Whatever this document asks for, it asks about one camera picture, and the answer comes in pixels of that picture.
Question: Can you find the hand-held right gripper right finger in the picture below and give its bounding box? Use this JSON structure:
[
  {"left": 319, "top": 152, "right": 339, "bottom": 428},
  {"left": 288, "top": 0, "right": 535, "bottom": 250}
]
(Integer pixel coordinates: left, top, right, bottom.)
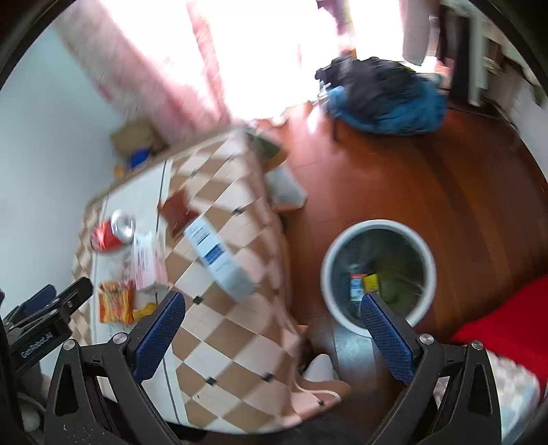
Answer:
[{"left": 361, "top": 292, "right": 502, "bottom": 445}]

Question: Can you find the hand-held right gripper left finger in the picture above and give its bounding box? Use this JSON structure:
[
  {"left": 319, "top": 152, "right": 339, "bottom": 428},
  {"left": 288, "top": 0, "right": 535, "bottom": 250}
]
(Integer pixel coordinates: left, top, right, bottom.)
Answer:
[{"left": 43, "top": 290, "right": 187, "bottom": 445}]

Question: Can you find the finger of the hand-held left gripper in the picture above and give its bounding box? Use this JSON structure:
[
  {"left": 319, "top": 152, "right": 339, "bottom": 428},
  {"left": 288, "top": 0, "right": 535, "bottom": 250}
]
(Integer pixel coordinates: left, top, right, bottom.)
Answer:
[
  {"left": 9, "top": 277, "right": 94, "bottom": 332},
  {"left": 4, "top": 284, "right": 56, "bottom": 321}
]

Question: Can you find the small yellow wrapper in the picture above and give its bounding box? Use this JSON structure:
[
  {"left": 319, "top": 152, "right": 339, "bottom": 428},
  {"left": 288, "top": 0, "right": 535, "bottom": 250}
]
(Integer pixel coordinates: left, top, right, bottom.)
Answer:
[{"left": 133, "top": 302, "right": 159, "bottom": 321}]

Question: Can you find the orange snack packet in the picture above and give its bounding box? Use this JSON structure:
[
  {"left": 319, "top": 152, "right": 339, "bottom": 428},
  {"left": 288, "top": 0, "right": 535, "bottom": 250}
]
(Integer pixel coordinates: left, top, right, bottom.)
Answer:
[{"left": 98, "top": 280, "right": 135, "bottom": 325}]

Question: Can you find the white round waste bin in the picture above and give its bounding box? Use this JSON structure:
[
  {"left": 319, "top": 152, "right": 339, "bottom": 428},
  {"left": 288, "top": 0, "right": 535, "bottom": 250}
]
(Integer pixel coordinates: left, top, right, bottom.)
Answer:
[{"left": 321, "top": 219, "right": 437, "bottom": 334}]

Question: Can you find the blue and white packet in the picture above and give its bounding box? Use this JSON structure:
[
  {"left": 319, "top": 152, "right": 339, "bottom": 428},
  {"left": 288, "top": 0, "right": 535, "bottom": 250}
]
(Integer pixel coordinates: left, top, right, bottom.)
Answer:
[{"left": 349, "top": 273, "right": 366, "bottom": 302}]

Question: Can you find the red soda can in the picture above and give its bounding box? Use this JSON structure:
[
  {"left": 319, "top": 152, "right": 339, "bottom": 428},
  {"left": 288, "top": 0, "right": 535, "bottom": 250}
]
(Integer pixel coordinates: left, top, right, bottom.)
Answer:
[{"left": 90, "top": 209, "right": 137, "bottom": 254}]

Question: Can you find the white and pink packet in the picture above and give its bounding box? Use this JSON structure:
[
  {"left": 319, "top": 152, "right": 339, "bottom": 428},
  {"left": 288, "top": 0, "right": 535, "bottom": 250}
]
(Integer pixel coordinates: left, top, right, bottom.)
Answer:
[{"left": 128, "top": 231, "right": 170, "bottom": 294}]

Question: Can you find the white and blue carton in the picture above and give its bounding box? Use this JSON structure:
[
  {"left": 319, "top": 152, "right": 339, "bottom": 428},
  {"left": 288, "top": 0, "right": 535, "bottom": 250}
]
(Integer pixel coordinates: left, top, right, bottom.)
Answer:
[{"left": 183, "top": 216, "right": 257, "bottom": 302}]

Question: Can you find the dark red packet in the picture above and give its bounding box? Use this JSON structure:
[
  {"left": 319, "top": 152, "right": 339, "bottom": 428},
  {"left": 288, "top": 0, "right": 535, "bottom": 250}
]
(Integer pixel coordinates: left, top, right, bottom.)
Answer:
[{"left": 158, "top": 190, "right": 200, "bottom": 238}]

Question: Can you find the pink slipper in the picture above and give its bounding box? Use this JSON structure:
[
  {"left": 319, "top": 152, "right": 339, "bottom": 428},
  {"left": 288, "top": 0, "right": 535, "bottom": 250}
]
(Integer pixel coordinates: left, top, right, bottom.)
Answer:
[{"left": 291, "top": 355, "right": 352, "bottom": 411}]

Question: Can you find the person's leg in dark trousers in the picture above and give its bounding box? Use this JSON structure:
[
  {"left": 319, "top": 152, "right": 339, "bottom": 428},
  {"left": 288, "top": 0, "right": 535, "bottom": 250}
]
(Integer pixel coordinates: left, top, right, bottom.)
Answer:
[{"left": 240, "top": 413, "right": 364, "bottom": 445}]

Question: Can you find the red blanket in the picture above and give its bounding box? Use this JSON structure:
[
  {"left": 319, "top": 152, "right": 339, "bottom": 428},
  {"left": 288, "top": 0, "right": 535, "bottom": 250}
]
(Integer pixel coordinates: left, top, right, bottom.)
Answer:
[{"left": 451, "top": 274, "right": 548, "bottom": 386}]

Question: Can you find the checkered pillow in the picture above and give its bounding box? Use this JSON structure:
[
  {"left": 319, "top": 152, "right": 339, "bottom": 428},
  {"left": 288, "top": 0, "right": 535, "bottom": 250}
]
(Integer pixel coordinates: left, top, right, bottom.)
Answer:
[{"left": 432, "top": 351, "right": 542, "bottom": 445}]

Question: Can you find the table with checkered tablecloth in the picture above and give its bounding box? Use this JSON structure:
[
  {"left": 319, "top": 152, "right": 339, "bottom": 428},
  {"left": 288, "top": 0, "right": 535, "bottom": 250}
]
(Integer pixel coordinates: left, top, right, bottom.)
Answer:
[{"left": 71, "top": 128, "right": 326, "bottom": 433}]

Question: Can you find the brown paper bag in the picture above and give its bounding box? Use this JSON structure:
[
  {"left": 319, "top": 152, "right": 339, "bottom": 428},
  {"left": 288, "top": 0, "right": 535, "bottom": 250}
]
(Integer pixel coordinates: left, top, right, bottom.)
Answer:
[{"left": 109, "top": 120, "right": 167, "bottom": 155}]

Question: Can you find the blue quilted jacket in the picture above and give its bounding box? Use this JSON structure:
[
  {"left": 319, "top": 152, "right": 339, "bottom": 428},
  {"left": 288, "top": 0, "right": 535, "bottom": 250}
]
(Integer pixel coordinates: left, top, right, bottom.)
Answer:
[{"left": 325, "top": 83, "right": 448, "bottom": 137}]

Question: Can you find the pink floral curtain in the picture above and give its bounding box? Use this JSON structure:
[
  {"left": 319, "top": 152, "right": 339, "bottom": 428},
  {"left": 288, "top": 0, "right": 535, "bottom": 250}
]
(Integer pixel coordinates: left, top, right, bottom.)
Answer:
[{"left": 55, "top": 0, "right": 240, "bottom": 146}]

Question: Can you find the pile of dark clothes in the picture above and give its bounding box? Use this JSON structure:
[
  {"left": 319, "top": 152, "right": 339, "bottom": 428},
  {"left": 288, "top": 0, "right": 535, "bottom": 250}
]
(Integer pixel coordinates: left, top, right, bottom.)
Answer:
[{"left": 314, "top": 55, "right": 429, "bottom": 125}]

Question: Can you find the white shelf unit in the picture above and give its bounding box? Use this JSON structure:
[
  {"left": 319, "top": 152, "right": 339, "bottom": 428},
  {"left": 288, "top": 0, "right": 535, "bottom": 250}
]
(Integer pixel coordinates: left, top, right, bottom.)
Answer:
[{"left": 466, "top": 0, "right": 546, "bottom": 112}]

